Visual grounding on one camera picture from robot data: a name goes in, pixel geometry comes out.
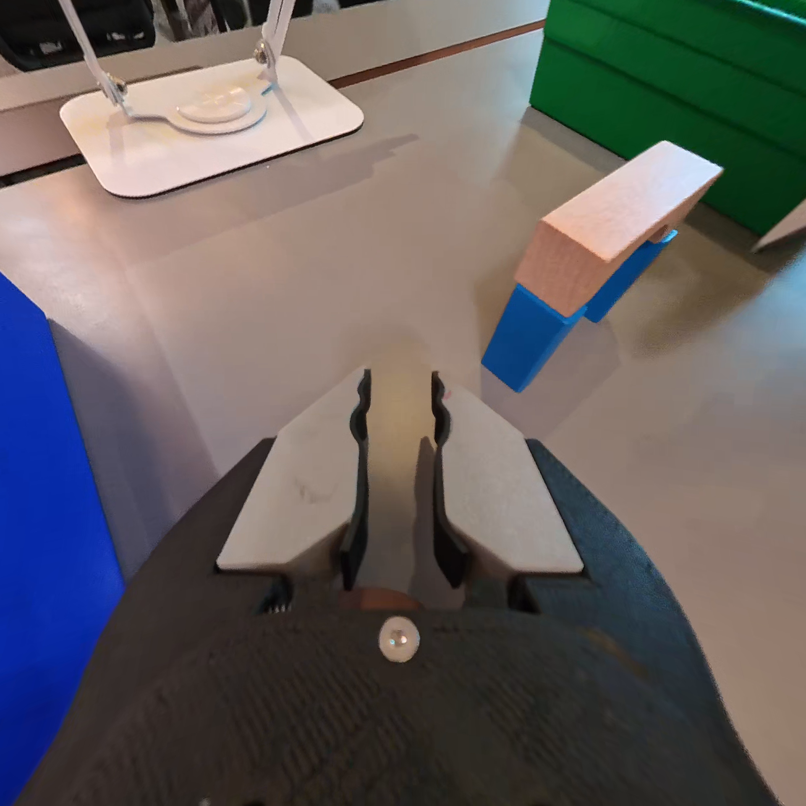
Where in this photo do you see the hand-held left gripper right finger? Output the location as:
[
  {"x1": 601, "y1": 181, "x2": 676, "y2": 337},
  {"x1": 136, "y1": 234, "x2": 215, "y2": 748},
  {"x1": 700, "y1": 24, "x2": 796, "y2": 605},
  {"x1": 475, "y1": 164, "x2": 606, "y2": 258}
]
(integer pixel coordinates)
[{"x1": 431, "y1": 372, "x2": 584, "y2": 596}]

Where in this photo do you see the white document stand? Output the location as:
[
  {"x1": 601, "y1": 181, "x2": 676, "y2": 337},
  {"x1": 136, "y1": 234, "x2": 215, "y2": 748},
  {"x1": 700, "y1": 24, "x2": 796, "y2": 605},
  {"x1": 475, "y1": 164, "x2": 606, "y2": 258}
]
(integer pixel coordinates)
[{"x1": 58, "y1": 0, "x2": 365, "y2": 198}]

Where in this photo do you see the blue rectangular wooden block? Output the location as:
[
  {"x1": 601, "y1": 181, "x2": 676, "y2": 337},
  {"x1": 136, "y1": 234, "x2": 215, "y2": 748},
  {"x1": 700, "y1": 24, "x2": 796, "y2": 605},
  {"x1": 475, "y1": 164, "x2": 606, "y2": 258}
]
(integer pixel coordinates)
[
  {"x1": 481, "y1": 283, "x2": 588, "y2": 393},
  {"x1": 584, "y1": 230, "x2": 680, "y2": 324}
]

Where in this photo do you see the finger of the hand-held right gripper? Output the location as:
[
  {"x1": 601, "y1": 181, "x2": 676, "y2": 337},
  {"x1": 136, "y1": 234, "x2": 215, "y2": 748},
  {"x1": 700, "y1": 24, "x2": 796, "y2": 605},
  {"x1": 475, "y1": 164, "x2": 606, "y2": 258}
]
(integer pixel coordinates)
[{"x1": 752, "y1": 197, "x2": 806, "y2": 253}]

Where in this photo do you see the green plastic bin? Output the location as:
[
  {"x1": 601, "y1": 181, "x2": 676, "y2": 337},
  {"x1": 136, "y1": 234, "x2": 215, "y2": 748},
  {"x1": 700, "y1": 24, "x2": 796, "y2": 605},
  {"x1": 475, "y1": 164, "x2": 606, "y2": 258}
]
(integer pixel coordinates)
[{"x1": 530, "y1": 0, "x2": 806, "y2": 237}]

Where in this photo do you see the black office chair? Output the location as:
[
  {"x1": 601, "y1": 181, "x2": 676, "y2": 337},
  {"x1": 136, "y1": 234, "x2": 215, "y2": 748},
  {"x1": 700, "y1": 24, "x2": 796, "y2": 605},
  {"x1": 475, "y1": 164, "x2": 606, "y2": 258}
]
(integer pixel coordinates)
[{"x1": 0, "y1": 0, "x2": 155, "y2": 70}]

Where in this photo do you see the blue plastic bin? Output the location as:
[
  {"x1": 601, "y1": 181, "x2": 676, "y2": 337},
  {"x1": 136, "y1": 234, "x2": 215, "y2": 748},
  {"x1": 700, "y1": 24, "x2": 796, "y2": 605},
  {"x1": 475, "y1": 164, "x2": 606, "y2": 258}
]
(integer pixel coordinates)
[{"x1": 0, "y1": 271, "x2": 127, "y2": 806}]

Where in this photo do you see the natural wooden arch block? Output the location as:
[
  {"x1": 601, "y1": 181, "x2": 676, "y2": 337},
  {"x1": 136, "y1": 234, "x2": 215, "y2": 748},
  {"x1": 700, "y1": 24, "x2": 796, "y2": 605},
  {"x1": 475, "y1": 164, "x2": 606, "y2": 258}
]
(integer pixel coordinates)
[{"x1": 513, "y1": 141, "x2": 725, "y2": 317}]

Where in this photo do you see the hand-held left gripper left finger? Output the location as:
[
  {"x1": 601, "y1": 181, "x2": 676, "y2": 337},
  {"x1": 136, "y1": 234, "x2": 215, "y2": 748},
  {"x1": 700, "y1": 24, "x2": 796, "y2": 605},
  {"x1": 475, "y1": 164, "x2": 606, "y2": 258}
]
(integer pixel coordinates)
[{"x1": 216, "y1": 368, "x2": 372, "y2": 591}]

